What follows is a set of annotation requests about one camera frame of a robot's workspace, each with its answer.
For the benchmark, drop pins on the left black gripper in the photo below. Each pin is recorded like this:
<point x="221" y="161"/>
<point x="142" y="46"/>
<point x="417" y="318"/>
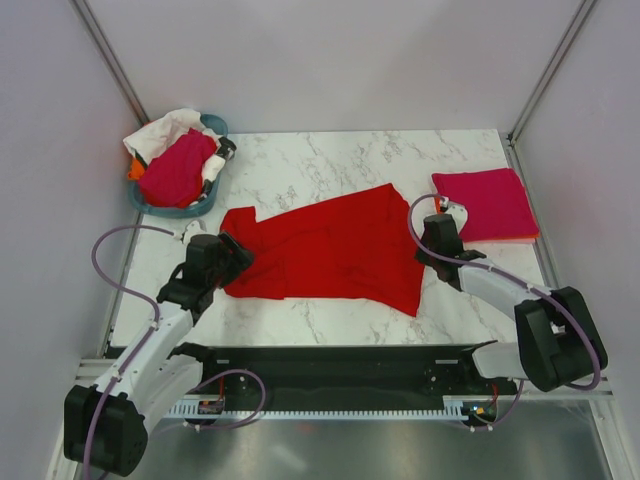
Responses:
<point x="239" y="259"/>

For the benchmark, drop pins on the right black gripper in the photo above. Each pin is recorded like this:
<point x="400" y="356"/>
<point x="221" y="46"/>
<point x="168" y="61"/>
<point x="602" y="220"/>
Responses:
<point x="421" y="256"/>

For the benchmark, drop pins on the red t shirt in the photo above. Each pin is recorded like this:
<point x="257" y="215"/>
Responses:
<point x="355" y="246"/>

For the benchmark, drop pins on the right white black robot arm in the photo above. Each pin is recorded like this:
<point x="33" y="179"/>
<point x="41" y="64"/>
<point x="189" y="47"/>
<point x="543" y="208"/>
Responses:
<point x="557" y="343"/>

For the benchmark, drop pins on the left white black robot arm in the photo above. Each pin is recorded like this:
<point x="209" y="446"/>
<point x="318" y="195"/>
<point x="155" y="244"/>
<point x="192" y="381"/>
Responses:
<point x="107" y="425"/>

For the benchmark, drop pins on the folded magenta t shirt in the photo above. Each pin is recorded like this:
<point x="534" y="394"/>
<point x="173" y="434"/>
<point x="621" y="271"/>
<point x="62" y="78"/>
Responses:
<point x="496" y="202"/>

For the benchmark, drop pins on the white and black garment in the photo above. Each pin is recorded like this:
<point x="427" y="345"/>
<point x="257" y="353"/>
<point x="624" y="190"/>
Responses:
<point x="216" y="162"/>

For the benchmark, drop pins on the magenta shirt in basket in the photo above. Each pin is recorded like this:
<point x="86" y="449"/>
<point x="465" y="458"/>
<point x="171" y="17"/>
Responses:
<point x="174" y="179"/>

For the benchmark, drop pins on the orange shirt in basket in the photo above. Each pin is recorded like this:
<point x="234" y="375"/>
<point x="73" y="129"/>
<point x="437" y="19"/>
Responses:
<point x="137" y="168"/>

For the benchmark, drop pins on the teal plastic laundry basket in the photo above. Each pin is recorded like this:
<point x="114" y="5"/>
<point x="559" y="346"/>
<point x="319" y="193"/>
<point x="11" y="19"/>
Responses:
<point x="199" y="207"/>

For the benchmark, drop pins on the white shirt in basket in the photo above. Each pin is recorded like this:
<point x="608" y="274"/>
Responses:
<point x="153" y="139"/>

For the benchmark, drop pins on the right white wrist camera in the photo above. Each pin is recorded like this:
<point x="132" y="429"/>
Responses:
<point x="457" y="211"/>

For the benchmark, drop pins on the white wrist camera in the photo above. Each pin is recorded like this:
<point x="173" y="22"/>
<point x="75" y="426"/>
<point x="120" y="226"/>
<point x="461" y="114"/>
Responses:
<point x="457" y="211"/>
<point x="193" y="228"/>

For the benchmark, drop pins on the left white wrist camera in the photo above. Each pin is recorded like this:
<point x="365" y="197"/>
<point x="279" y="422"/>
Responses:
<point x="193" y="228"/>

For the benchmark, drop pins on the right aluminium frame post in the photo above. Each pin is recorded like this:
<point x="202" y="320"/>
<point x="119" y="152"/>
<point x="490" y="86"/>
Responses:
<point x="571" y="33"/>

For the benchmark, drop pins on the aluminium frame post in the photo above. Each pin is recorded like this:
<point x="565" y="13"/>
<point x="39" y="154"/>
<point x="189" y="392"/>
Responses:
<point x="96" y="33"/>
<point x="571" y="33"/>

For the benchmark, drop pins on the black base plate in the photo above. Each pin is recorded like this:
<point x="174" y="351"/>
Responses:
<point x="349" y="376"/>

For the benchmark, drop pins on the white slotted cable duct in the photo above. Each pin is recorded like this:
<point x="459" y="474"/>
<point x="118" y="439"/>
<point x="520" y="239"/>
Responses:
<point x="201" y="409"/>

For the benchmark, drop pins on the aluminium front rail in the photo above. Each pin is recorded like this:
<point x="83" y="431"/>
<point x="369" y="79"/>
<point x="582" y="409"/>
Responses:
<point x="94" y="375"/>

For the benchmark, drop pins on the left aluminium frame post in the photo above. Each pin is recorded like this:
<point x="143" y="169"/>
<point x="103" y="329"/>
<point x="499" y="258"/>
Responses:
<point x="96" y="33"/>

